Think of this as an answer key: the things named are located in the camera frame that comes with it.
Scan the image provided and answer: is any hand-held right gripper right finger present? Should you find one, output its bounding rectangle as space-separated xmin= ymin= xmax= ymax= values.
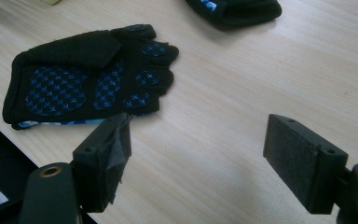
xmin=262 ymin=113 xmax=350 ymax=216

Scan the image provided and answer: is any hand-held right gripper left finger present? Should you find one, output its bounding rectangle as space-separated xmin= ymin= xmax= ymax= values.
xmin=71 ymin=112 xmax=133 ymax=214

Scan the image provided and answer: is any black glove with blue grips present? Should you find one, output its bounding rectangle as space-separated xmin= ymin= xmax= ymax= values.
xmin=185 ymin=0 xmax=283 ymax=28
xmin=2 ymin=23 xmax=180 ymax=131

